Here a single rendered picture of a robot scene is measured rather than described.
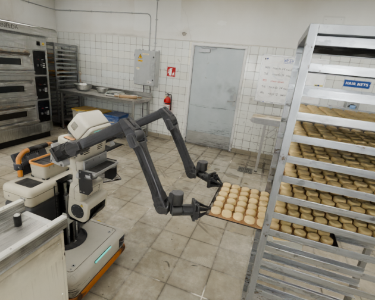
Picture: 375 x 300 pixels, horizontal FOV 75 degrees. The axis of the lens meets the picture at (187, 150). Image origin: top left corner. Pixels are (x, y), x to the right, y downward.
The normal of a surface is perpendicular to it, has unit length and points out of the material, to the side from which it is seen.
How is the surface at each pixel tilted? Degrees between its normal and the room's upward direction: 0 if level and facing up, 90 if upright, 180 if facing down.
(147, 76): 90
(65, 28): 90
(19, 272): 90
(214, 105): 90
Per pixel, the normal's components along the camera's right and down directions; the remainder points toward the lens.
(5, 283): 0.92, 0.21
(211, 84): -0.32, 0.28
